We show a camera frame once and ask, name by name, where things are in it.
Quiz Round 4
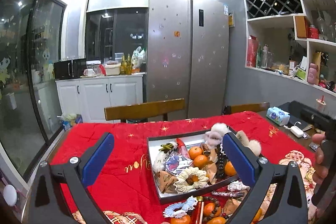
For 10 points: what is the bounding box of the orange mandarin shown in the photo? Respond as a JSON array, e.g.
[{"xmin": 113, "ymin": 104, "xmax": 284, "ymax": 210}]
[{"xmin": 193, "ymin": 155, "xmax": 209, "ymax": 169}]

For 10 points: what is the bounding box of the person's right hand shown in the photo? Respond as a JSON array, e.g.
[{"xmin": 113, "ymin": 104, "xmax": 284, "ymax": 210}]
[{"xmin": 312, "ymin": 134, "xmax": 329, "ymax": 184}]

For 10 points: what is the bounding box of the mandarin in tray left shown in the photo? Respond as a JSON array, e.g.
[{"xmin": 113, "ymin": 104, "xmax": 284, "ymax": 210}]
[{"xmin": 224, "ymin": 161, "xmax": 237, "ymax": 177}]

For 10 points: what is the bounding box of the mandarin in tray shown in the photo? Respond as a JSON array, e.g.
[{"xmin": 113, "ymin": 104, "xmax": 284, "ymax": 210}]
[
  {"xmin": 188, "ymin": 146, "xmax": 203, "ymax": 160},
  {"xmin": 224, "ymin": 161, "xmax": 237, "ymax": 177}
]

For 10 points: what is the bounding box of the white power adapter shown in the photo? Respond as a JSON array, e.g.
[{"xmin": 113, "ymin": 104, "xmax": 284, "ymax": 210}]
[{"xmin": 283, "ymin": 121, "xmax": 304, "ymax": 138}]

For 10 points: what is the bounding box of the red printed blanket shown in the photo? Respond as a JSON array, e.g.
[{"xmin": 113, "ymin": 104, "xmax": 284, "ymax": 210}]
[{"xmin": 51, "ymin": 111, "xmax": 315, "ymax": 223}]

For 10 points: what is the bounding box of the black laptop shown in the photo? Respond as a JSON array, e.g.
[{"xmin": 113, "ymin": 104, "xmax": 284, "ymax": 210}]
[{"xmin": 278, "ymin": 101, "xmax": 313, "ymax": 131}]

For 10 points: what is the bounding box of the blue tissue pack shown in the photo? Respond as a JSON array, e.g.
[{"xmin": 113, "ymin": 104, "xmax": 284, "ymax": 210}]
[{"xmin": 266, "ymin": 107, "xmax": 290, "ymax": 126}]

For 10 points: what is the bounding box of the white fluffy plush toy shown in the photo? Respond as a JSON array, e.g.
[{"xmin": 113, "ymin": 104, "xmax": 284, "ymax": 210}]
[{"xmin": 203, "ymin": 123, "xmax": 261, "ymax": 156}]

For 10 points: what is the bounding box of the mandarin in tray right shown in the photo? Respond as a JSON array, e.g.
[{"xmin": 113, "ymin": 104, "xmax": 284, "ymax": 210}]
[{"xmin": 188, "ymin": 146, "xmax": 203, "ymax": 160}]

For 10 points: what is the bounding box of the wooden chair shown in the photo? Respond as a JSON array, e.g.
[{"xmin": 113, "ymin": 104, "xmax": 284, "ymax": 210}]
[
  {"xmin": 104, "ymin": 98, "xmax": 185, "ymax": 123},
  {"xmin": 222, "ymin": 102, "xmax": 270, "ymax": 115}
]

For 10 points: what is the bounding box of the light blue scrunchie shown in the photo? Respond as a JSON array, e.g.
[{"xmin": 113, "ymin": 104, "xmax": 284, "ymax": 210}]
[{"xmin": 163, "ymin": 196, "xmax": 198, "ymax": 218}]

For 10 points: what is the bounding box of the black shallow tray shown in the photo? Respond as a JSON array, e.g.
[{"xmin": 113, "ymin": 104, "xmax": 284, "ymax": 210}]
[{"xmin": 147, "ymin": 130, "xmax": 239, "ymax": 205}]

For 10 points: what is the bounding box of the white kitchen cabinet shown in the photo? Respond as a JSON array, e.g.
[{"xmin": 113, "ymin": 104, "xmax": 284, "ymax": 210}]
[{"xmin": 56, "ymin": 73, "xmax": 145, "ymax": 123}]

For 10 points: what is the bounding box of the cream knitted scrunchie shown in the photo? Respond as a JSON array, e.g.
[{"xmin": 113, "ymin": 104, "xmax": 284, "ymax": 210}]
[{"xmin": 174, "ymin": 167, "xmax": 209, "ymax": 193}]

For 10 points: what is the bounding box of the black microwave oven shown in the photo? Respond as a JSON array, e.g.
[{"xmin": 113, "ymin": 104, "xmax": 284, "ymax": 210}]
[{"xmin": 54, "ymin": 59, "xmax": 87, "ymax": 80}]

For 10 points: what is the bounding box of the silver double-door refrigerator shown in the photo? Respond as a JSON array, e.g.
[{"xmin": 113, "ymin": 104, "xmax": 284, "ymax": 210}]
[{"xmin": 146, "ymin": 0, "xmax": 229, "ymax": 120}]

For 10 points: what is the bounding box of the glass sliding door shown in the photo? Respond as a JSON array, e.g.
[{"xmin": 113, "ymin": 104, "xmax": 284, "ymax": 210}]
[{"xmin": 1, "ymin": 0, "xmax": 65, "ymax": 180}]

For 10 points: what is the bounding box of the brown bead bracelet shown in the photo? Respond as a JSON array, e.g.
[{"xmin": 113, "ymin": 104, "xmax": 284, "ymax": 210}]
[{"xmin": 201, "ymin": 195, "xmax": 223, "ymax": 222}]

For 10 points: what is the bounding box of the white wall shelf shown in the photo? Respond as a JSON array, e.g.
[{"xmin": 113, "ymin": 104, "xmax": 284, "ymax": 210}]
[{"xmin": 244, "ymin": 0, "xmax": 335, "ymax": 98}]

